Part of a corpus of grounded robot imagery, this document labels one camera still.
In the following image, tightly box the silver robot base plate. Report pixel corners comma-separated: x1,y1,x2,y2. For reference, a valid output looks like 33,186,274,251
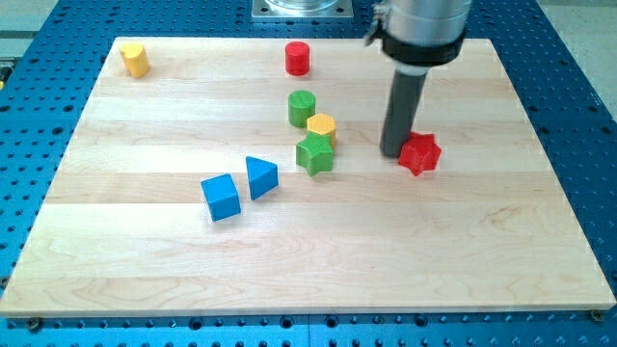
252,0,354,19

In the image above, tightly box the green star block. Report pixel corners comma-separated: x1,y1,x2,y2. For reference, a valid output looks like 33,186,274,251
295,131,334,176

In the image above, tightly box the yellow hexagon block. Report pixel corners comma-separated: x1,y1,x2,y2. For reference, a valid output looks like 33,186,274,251
307,113,336,148

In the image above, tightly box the red cylinder block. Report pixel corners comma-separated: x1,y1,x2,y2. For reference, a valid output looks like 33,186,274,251
284,41,310,76

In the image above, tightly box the blue triangle block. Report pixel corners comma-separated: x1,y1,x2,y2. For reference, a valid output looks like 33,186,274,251
246,156,279,200

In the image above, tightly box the blue cube block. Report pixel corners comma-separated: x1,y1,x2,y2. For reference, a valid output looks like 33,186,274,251
201,173,241,222

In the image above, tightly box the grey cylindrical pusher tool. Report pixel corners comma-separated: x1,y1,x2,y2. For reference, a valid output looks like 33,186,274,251
380,64,429,158

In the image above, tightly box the yellow heart block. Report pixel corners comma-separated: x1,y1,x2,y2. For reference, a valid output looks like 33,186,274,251
120,42,149,78

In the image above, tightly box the green cylinder block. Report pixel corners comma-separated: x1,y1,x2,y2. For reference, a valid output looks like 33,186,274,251
287,90,316,128

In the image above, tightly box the red star block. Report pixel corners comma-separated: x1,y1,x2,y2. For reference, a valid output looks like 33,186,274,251
398,131,442,176

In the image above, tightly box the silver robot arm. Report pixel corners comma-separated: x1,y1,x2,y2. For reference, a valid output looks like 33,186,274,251
364,0,472,67

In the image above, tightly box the wooden board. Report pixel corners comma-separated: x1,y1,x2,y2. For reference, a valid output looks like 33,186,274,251
1,38,615,317

